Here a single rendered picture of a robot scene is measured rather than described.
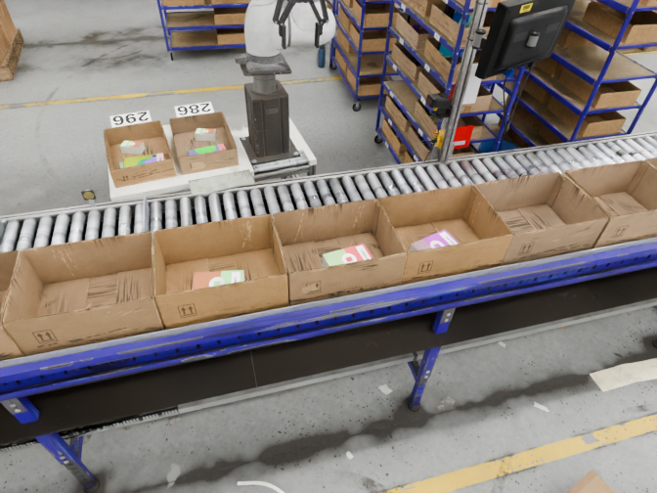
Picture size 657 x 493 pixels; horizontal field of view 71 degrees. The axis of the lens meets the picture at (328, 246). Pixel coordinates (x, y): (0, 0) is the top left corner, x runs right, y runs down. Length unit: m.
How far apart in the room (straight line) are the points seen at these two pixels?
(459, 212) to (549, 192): 0.40
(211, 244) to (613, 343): 2.24
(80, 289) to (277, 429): 1.09
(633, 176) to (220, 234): 1.75
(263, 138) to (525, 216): 1.27
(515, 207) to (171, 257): 1.38
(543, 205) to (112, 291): 1.71
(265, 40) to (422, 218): 1.02
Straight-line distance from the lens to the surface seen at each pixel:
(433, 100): 2.33
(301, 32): 2.21
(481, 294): 1.81
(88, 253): 1.71
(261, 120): 2.32
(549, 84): 3.65
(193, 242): 1.66
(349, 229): 1.76
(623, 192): 2.43
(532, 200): 2.11
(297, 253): 1.70
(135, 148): 2.55
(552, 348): 2.83
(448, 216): 1.92
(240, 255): 1.71
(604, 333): 3.05
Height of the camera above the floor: 2.10
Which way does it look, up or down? 44 degrees down
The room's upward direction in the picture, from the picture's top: 3 degrees clockwise
